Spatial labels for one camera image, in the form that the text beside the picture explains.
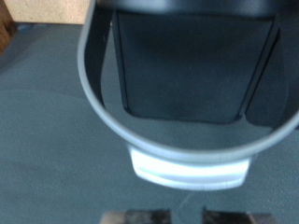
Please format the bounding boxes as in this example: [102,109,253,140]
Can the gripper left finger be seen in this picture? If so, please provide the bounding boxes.
[102,209,172,224]

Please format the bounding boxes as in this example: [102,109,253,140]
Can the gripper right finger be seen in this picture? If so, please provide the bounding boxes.
[201,206,278,224]

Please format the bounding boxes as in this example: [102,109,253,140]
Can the black Keurig coffee machine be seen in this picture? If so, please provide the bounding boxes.
[77,0,299,191]

